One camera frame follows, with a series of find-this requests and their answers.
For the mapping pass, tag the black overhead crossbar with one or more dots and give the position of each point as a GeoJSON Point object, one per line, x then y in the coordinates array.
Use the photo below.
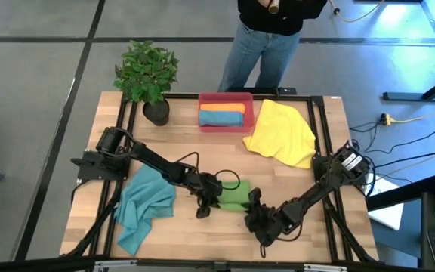
{"type": "Point", "coordinates": [32, 266]}

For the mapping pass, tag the pink plastic basket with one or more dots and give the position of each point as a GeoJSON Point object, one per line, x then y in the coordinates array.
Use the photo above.
{"type": "Point", "coordinates": [249, 113]}

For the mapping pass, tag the teal microfiber towel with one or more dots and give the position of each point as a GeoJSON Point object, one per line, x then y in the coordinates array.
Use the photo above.
{"type": "Point", "coordinates": [142, 204]}

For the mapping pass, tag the orange microfiber towel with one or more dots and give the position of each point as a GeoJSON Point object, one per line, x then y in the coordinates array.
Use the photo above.
{"type": "Point", "coordinates": [223, 107]}

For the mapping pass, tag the green microfiber towel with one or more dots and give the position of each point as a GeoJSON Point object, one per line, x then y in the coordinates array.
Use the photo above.
{"type": "Point", "coordinates": [236, 196]}

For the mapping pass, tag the blue microfiber towel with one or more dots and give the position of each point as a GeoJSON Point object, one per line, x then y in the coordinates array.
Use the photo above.
{"type": "Point", "coordinates": [221, 118]}

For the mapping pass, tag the black bar with clamp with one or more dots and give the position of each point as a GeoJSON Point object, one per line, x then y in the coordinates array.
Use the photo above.
{"type": "Point", "coordinates": [285, 91]}

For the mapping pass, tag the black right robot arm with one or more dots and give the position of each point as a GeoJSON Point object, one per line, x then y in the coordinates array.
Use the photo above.
{"type": "Point", "coordinates": [315, 192]}

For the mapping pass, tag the black desk leg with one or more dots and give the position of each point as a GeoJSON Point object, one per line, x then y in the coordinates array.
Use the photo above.
{"type": "Point", "coordinates": [402, 96]}

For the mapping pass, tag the black aluminium table frame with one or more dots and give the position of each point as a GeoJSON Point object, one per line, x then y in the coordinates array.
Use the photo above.
{"type": "Point", "coordinates": [327, 242]}

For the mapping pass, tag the yellow microfiber towel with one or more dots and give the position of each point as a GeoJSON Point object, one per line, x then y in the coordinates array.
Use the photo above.
{"type": "Point", "coordinates": [281, 132]}

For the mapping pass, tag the tan cup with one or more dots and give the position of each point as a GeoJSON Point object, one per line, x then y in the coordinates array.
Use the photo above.
{"type": "Point", "coordinates": [274, 6]}

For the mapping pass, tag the black desk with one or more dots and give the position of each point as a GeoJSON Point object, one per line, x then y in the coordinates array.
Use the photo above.
{"type": "Point", "coordinates": [402, 194]}

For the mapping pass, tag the white sheet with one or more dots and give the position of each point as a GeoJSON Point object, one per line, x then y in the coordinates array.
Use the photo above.
{"type": "Point", "coordinates": [389, 217]}

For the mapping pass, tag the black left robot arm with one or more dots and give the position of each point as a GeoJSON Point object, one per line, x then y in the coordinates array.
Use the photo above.
{"type": "Point", "coordinates": [157, 162]}

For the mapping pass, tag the green plant in black pot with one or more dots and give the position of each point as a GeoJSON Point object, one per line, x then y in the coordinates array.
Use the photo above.
{"type": "Point", "coordinates": [145, 72]}

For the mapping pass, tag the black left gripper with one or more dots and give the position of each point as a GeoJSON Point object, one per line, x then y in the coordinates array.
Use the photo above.
{"type": "Point", "coordinates": [206, 187]}

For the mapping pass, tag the person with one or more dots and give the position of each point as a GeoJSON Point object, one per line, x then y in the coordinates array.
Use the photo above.
{"type": "Point", "coordinates": [266, 49]}

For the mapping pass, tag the grey metal bracket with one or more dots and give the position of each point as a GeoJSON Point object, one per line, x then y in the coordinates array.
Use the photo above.
{"type": "Point", "coordinates": [325, 267]}
{"type": "Point", "coordinates": [115, 263]}

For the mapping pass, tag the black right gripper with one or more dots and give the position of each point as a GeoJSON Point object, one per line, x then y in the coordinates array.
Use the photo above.
{"type": "Point", "coordinates": [264, 223]}

